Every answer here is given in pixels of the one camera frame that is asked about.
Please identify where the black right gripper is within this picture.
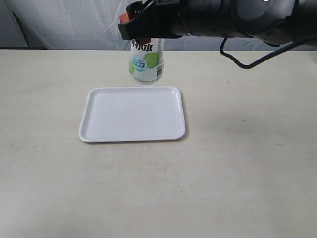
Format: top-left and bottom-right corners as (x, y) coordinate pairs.
(118, 0), (238, 44)

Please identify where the clear bottle green white label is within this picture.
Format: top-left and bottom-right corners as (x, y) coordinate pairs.
(129, 38), (164, 85)

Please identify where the white rectangular plastic tray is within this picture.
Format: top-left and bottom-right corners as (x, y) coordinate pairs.
(78, 86), (186, 143)

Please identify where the white backdrop curtain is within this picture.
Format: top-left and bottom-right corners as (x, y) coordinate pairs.
(5, 0), (271, 51)

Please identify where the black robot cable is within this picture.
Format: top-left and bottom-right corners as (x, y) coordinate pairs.
(219, 36), (317, 70)

